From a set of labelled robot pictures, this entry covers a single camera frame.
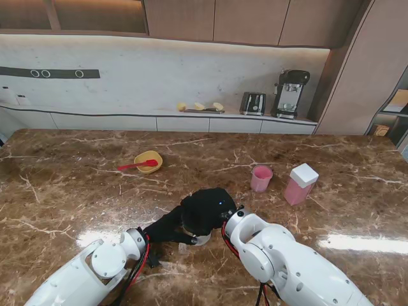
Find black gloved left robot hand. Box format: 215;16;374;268
143;205;198;246

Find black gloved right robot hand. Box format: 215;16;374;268
180;187;237;237

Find clear labelled grain jar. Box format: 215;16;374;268
184;231;212;247

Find pink measuring cup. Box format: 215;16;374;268
250;164;274;194

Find red plastic scoop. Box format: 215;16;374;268
117;159;159;171

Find pink container with white lid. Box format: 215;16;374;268
282;177;314;207

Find yellow plastic bowl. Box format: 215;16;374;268
133;150;163;174

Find white counter with drawers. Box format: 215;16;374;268
0;103;319;135

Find dark wooden cutting board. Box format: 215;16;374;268
183;108;226;115

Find black and steel toaster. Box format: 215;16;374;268
239;91;267;117

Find black espresso machine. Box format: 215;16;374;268
270;69;311;120

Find tall wooden side panel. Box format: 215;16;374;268
314;0;408;136

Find open shelf unit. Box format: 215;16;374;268
365;65;408;150

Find red left arm cable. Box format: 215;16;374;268
119;235;152;302

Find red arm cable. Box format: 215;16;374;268
221;219;282;306
119;235;152;302

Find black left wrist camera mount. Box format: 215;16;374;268
148;251;162;269

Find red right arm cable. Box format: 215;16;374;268
221;219;282;306

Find black wall socket strip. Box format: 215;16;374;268
0;66;101;80

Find wooden wall cabinet doors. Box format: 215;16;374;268
143;0;366;49

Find open lit wall cabinet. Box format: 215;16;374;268
0;0;150;36

